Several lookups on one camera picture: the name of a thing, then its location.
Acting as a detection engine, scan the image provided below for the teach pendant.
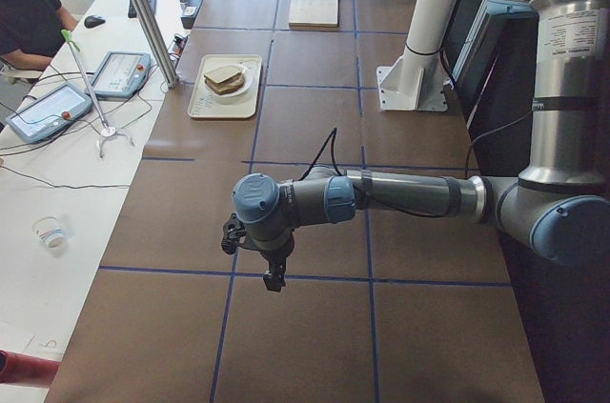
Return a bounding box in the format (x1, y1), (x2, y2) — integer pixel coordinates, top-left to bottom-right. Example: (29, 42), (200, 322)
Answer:
(6, 83), (92, 144)
(91, 51), (152, 101)

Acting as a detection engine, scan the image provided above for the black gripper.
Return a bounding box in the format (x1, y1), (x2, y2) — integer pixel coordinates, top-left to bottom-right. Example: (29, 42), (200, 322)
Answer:
(262, 236), (295, 292)

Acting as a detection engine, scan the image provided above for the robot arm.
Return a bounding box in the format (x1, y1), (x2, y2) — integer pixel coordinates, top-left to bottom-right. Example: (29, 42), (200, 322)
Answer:
(221, 0), (609, 292)

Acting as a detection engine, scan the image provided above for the metal rod stand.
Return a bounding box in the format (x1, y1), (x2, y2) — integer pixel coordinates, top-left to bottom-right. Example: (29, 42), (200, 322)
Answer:
(61, 29), (134, 159)

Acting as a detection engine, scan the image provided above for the bamboo cutting board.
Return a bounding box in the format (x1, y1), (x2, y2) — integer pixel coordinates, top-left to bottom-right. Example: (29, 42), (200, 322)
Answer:
(288, 0), (339, 30)

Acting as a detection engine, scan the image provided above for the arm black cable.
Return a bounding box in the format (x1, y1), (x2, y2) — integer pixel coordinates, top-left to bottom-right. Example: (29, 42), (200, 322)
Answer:
(297, 110), (538, 218)

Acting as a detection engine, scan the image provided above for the paper cup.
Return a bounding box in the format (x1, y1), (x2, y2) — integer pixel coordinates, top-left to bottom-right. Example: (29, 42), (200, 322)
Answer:
(31, 215), (68, 258)

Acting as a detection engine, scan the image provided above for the red object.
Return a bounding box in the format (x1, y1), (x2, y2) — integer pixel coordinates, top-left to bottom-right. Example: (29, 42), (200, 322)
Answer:
(1, 351), (60, 388)

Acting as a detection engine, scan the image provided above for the seated person black shirt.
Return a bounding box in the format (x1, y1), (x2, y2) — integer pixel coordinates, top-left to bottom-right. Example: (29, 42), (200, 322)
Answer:
(1, 0), (77, 71)

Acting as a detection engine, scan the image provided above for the black computer mouse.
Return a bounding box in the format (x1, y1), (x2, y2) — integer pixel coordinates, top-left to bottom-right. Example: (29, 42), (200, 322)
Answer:
(84, 15), (106, 29)

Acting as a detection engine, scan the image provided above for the near teach pendant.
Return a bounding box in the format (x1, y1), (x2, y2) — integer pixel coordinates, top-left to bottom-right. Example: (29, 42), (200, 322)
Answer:
(6, 83), (92, 144)

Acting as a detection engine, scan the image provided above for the far teach pendant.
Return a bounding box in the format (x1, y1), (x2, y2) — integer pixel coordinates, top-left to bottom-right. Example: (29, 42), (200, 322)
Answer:
(91, 51), (152, 101)

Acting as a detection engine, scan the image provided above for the aluminium frame post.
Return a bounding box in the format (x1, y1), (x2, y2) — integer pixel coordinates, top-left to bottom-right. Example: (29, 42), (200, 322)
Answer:
(132, 0), (179, 89)

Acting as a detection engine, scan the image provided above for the white round plate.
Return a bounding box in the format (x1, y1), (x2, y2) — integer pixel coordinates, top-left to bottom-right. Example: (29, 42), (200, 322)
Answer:
(205, 65), (248, 96)

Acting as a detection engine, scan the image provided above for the bread slice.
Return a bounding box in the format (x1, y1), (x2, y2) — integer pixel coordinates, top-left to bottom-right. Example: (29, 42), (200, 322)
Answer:
(205, 72), (245, 94)
(203, 65), (244, 85)

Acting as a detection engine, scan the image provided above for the white mount base plate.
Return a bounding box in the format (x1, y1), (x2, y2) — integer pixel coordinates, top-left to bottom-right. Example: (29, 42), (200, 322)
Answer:
(376, 56), (448, 112)

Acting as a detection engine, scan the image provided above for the cream bear serving tray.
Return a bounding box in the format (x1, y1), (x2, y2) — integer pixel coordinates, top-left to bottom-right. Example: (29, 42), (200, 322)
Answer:
(187, 54), (262, 119)

